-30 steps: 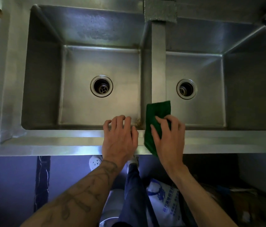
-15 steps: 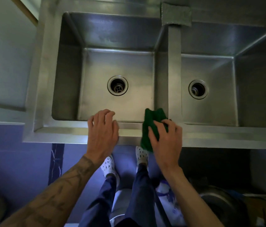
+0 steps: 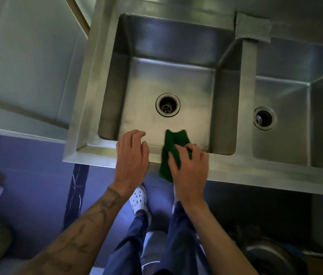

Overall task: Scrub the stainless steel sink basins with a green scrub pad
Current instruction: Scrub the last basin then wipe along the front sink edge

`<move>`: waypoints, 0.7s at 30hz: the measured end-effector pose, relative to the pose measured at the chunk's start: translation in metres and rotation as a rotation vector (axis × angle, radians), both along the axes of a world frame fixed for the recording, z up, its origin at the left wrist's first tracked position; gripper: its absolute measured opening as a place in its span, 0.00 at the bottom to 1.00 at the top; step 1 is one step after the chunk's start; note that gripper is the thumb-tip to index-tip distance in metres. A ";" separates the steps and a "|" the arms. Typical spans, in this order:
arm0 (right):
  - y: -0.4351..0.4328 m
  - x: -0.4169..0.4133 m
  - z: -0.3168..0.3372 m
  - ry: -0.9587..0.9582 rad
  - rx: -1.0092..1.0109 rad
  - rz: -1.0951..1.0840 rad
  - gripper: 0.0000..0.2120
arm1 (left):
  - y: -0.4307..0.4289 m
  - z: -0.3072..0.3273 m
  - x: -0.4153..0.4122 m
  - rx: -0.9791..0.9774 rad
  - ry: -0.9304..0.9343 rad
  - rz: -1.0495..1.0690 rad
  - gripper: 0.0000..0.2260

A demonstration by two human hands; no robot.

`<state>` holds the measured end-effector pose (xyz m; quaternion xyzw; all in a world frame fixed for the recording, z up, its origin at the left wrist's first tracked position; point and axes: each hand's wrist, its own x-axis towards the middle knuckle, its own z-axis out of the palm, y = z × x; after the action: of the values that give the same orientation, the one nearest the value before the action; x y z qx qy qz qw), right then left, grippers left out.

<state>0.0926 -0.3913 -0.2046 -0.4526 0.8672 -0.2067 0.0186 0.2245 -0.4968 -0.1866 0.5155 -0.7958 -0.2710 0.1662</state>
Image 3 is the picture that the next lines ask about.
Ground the person's left hand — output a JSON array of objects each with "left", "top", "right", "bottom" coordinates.
[{"left": 108, "top": 129, "right": 150, "bottom": 198}]

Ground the person's right hand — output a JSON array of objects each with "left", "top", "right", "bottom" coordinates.
[{"left": 167, "top": 143, "right": 210, "bottom": 211}]

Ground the green scouring cloth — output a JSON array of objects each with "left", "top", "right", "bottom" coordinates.
[{"left": 158, "top": 129, "right": 193, "bottom": 183}]

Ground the person's left forearm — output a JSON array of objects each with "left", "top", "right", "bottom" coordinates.
[{"left": 15, "top": 184, "right": 131, "bottom": 275}]

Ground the person's right forearm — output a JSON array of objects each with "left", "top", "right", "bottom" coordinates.
[{"left": 183, "top": 200, "right": 259, "bottom": 275}]

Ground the basin drain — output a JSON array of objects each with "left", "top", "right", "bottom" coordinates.
[
  {"left": 155, "top": 92, "right": 181, "bottom": 118},
  {"left": 253, "top": 106, "right": 278, "bottom": 131}
]

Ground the white plastic bucket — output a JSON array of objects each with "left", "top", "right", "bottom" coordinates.
[{"left": 140, "top": 230, "right": 168, "bottom": 271}]

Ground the dark round metal pot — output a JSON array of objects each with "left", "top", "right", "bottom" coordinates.
[{"left": 236, "top": 226, "right": 308, "bottom": 275}]

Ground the brown wooden pole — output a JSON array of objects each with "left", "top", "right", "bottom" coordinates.
[{"left": 63, "top": 0, "right": 91, "bottom": 37}]

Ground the silver scouring sponge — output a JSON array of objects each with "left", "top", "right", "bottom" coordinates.
[{"left": 235, "top": 13, "right": 272, "bottom": 43}]

